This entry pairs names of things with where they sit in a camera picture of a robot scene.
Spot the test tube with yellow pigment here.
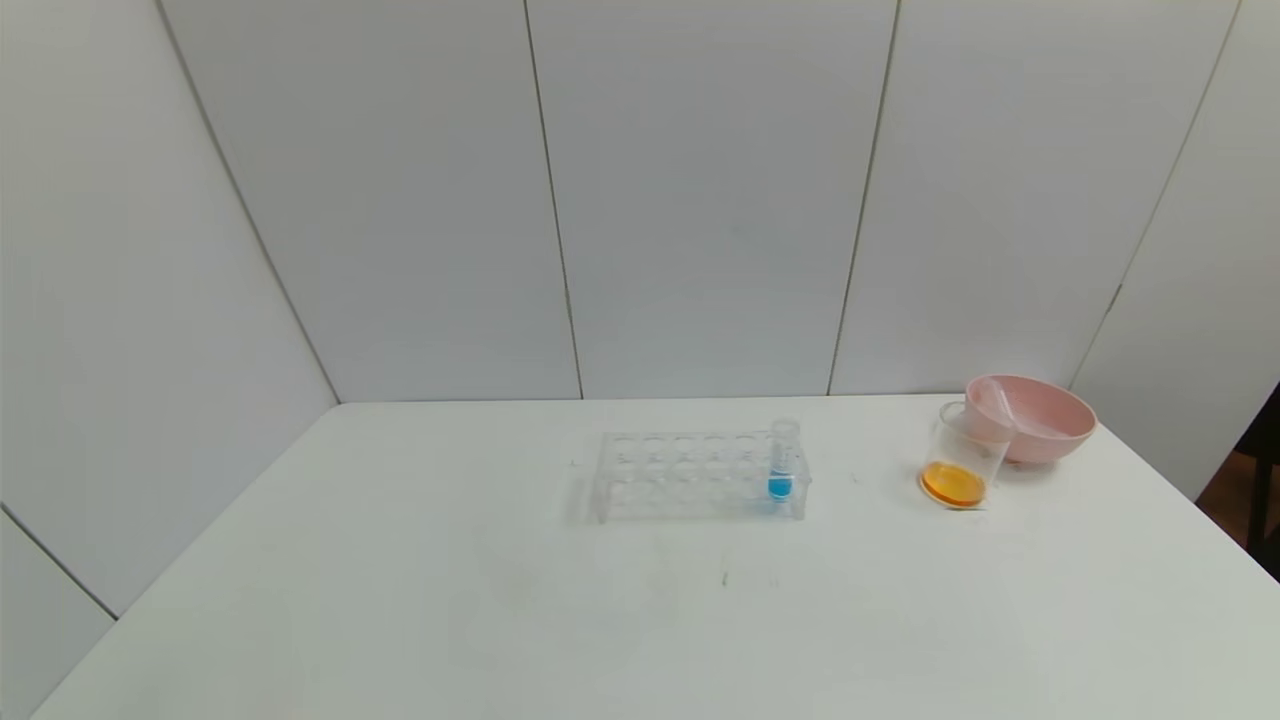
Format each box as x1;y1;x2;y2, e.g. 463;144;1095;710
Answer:
974;378;1019;433

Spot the clear plastic test tube rack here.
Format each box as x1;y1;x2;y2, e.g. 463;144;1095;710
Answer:
590;428;813;524

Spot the test tube with blue pigment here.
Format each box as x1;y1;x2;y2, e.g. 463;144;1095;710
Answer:
768;418;802;503

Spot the clear glass beaker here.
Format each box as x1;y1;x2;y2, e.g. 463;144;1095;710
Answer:
920;400;1018;511

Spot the pink plastic bowl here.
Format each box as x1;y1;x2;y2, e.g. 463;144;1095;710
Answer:
964;373;1098;465

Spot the dark furniture beside table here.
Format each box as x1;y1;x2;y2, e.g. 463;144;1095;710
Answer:
1234;385;1280;583

